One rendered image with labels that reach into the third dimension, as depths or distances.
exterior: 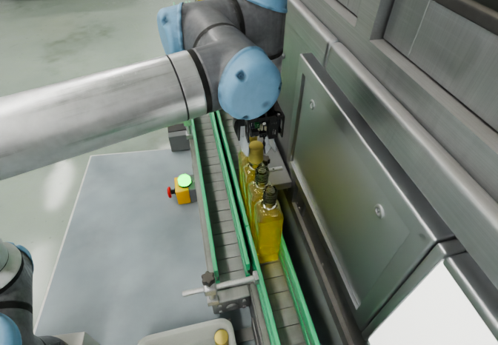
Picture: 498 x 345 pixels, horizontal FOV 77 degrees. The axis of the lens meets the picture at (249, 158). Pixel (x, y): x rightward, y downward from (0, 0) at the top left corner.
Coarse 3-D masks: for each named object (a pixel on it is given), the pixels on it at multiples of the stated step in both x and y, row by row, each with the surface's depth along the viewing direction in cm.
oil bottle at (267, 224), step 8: (256, 208) 68; (264, 208) 66; (280, 208) 67; (256, 216) 68; (264, 216) 66; (272, 216) 66; (280, 216) 67; (256, 224) 70; (264, 224) 67; (272, 224) 68; (280, 224) 69; (256, 232) 72; (264, 232) 69; (272, 232) 70; (280, 232) 71; (256, 240) 74; (264, 240) 72; (272, 240) 73; (280, 240) 74; (256, 248) 77; (264, 248) 74; (272, 248) 75; (264, 256) 77; (272, 256) 78
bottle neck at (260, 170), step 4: (256, 168) 68; (260, 168) 69; (264, 168) 68; (256, 172) 67; (260, 172) 70; (264, 172) 69; (268, 172) 68; (256, 176) 68; (260, 176) 67; (264, 176) 67; (256, 180) 69; (260, 180) 68; (264, 180) 68; (256, 184) 70; (260, 184) 69; (264, 184) 69; (260, 188) 70
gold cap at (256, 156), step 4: (252, 144) 70; (256, 144) 70; (260, 144) 70; (252, 148) 69; (256, 148) 69; (260, 148) 69; (252, 152) 70; (256, 152) 69; (260, 152) 70; (248, 156) 72; (252, 156) 71; (256, 156) 70; (260, 156) 71; (248, 160) 73; (252, 160) 71; (256, 160) 71; (260, 160) 72
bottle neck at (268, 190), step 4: (264, 188) 64; (268, 188) 65; (272, 188) 64; (264, 192) 63; (268, 192) 66; (272, 192) 65; (276, 192) 63; (264, 196) 64; (268, 196) 63; (272, 196) 63; (276, 196) 64; (264, 200) 65; (268, 200) 64; (272, 200) 64; (264, 204) 66; (268, 204) 65; (272, 204) 65; (268, 208) 66; (272, 208) 66
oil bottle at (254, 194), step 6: (252, 186) 71; (252, 192) 70; (258, 192) 70; (252, 198) 71; (258, 198) 70; (252, 204) 72; (252, 210) 73; (252, 216) 75; (252, 222) 77; (252, 228) 79; (252, 234) 81
